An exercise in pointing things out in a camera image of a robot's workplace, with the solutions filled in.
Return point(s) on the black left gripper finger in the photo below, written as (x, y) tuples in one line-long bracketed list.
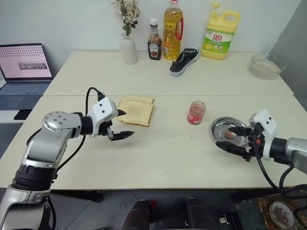
[(122, 135), (121, 112)]

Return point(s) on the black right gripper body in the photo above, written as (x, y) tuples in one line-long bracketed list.
[(255, 146)]

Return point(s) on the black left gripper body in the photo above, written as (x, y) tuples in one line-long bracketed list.
[(104, 128)]

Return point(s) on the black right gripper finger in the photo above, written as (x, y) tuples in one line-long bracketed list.
[(230, 147), (241, 132)]

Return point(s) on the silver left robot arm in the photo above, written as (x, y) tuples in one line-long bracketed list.
[(48, 143)]

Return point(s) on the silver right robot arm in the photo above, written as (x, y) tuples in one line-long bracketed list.
[(293, 151)]

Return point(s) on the toasted white bread slice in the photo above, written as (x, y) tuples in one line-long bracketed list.
[(135, 113)]

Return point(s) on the glass jam jar red label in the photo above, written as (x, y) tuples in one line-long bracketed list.
[(196, 113)]

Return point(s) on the shiny metal plate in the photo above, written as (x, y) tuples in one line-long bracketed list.
[(220, 125)]

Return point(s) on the white ceramic vase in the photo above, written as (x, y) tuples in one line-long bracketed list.
[(129, 50)]

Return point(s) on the brown wooden tray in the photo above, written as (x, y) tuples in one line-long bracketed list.
[(266, 210)]

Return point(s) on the clear glass bowl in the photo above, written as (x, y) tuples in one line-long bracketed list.
[(267, 67)]

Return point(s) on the small glass dish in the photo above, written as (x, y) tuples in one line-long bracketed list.
[(280, 213)]

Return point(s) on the dark rounded shape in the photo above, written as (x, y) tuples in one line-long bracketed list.
[(199, 214), (138, 215)]

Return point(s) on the ketchup bottle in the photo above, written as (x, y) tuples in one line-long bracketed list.
[(154, 45)]

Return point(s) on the black white canvas sneaker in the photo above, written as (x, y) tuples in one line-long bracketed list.
[(183, 62)]

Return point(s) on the cooking oil bottle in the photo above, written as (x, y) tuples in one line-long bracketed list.
[(172, 33)]

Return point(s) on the open laptop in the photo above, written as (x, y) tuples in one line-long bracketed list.
[(24, 72)]

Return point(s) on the dried flower bunch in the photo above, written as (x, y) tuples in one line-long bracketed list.
[(126, 14)]

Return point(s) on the yellow detergent jug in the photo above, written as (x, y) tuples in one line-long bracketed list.
[(218, 36)]

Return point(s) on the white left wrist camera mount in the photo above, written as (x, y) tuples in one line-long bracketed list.
[(103, 111)]

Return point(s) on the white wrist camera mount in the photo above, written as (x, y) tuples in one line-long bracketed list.
[(267, 125), (103, 111)]

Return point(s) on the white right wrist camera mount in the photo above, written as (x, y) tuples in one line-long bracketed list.
[(267, 125)]

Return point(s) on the black table frame bar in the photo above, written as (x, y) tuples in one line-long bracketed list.
[(251, 195), (76, 195)]

